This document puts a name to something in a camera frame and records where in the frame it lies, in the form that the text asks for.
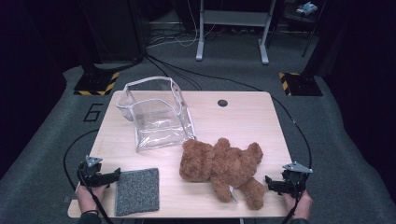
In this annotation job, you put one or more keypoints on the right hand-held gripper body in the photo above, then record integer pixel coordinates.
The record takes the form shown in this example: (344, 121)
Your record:
(295, 182)

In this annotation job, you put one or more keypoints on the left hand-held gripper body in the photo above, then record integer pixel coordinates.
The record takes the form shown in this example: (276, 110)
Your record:
(91, 175)

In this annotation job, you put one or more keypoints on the grey speckled cloth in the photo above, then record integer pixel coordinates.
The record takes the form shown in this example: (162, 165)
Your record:
(137, 191)

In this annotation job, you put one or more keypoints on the brown teddy bear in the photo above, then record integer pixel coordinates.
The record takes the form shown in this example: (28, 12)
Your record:
(218, 165)

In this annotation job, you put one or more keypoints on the clear plastic bag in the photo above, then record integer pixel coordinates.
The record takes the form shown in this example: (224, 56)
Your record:
(158, 124)

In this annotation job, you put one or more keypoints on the person's left hand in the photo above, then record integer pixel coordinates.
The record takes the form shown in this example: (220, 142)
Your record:
(88, 199)

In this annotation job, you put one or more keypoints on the person's right hand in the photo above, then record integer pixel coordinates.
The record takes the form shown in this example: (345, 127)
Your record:
(300, 208)

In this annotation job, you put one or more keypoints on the black striped stand base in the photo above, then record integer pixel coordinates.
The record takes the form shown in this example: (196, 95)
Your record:
(303, 85)
(93, 82)

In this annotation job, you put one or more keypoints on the round black table grommet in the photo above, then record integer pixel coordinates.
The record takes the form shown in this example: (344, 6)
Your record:
(222, 103)

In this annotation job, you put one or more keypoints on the dark curtain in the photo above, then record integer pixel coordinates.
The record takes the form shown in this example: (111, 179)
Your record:
(367, 77)
(25, 77)

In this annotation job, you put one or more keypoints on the dark shelf cart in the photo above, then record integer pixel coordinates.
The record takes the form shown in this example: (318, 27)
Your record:
(299, 21)

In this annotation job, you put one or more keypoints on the blue and white item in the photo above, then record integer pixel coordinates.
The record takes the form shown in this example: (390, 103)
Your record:
(306, 7)

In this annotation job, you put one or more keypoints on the white metal desk frame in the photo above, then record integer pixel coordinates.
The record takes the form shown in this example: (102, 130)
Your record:
(233, 18)

